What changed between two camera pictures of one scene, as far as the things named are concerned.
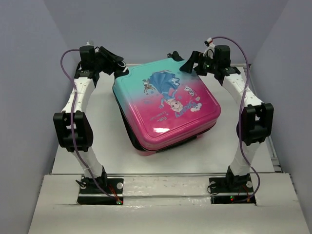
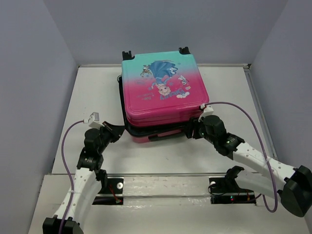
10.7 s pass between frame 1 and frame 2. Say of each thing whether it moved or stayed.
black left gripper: moved
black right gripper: moved
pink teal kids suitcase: moved
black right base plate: stayed
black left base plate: stayed
